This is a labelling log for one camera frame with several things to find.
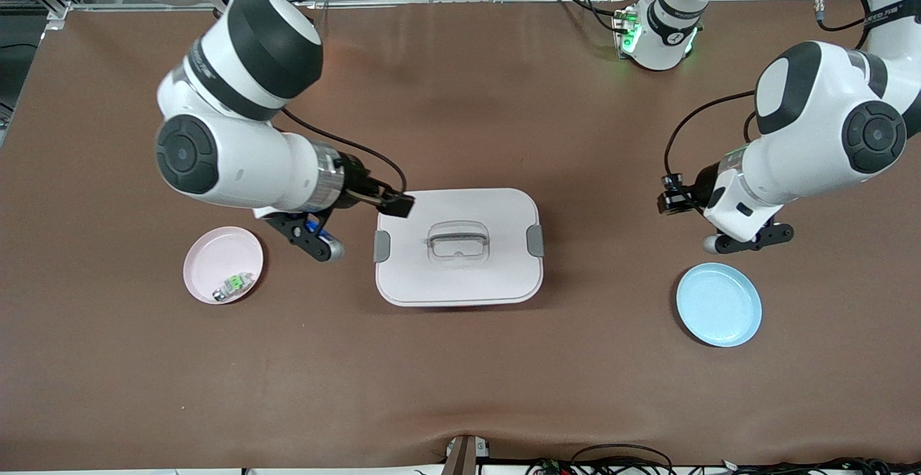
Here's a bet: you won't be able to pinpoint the white lidded box grey clips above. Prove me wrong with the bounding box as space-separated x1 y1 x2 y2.
373 187 545 308

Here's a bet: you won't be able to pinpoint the light blue round plate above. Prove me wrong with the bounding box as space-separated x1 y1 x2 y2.
676 262 763 348

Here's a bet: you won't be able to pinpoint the pink round plate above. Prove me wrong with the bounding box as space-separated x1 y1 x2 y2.
183 226 265 305

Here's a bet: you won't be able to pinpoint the brown table mat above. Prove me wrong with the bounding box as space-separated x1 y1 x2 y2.
0 0 921 472

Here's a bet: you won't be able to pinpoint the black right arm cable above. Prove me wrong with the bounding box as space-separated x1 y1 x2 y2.
281 107 409 196

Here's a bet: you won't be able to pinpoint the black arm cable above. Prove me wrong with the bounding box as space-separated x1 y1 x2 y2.
281 107 409 196
663 90 757 182

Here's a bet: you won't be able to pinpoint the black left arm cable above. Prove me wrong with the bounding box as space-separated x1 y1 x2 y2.
663 90 757 182

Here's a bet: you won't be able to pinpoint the green and silver switch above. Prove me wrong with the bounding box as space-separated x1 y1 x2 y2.
212 271 255 302

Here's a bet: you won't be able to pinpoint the black base cable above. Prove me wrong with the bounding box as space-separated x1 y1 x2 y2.
553 0 635 33

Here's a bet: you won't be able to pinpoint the black looped cable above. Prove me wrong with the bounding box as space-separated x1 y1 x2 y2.
572 444 674 475

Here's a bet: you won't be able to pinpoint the brown camera mount post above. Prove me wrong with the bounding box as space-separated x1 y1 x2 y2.
443 434 491 475

